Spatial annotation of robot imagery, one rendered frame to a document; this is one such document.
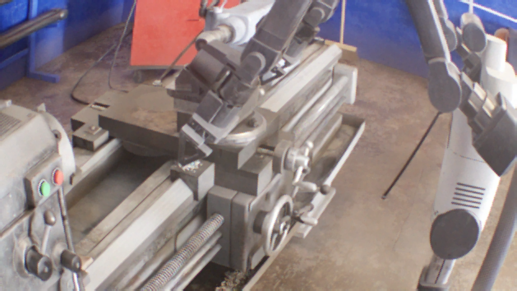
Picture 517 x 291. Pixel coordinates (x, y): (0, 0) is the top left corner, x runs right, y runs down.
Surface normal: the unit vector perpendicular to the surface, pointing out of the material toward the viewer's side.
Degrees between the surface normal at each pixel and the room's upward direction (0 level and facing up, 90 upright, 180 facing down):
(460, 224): 90
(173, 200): 36
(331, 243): 0
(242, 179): 90
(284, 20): 86
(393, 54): 90
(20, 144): 45
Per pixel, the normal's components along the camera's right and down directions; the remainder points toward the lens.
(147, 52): -0.04, 0.44
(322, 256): 0.07, -0.89
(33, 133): 0.71, -0.47
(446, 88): -0.32, 0.40
